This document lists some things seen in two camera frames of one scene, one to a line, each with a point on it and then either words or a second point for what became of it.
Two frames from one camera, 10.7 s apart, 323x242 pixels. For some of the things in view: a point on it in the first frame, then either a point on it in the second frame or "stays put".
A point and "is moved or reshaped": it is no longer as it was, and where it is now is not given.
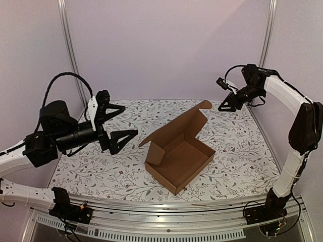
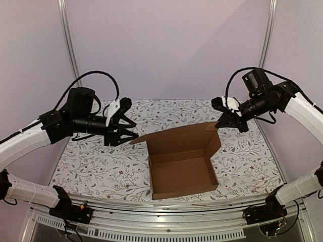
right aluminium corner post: (269, 29) stays put
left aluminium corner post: (64, 14) stays put
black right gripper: (235, 97) → (237, 118)
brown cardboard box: (175, 155) is moved or reshaped
